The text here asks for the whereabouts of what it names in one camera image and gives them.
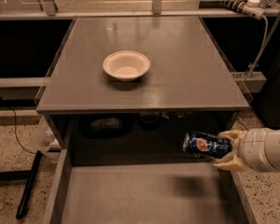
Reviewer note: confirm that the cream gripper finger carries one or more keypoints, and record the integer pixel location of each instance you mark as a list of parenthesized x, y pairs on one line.
[(235, 165), (234, 136)]

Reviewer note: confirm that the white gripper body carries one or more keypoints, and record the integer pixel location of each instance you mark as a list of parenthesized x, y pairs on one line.
[(251, 149)]

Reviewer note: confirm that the blue pepsi can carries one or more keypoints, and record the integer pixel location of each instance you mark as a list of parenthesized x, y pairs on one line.
[(204, 144)]

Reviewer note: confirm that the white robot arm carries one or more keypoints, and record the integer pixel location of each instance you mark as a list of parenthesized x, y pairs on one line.
[(271, 148)]

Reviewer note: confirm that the grey drawer cabinet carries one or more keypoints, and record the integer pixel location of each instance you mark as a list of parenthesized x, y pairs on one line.
[(125, 90)]

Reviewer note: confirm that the open grey top drawer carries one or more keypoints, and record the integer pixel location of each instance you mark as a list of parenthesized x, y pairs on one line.
[(173, 193)]

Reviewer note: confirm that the white bowl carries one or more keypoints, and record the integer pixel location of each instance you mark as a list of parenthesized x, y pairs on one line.
[(126, 65)]

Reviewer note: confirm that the black metal stand leg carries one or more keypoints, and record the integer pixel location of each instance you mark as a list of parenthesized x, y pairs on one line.
[(27, 175)]

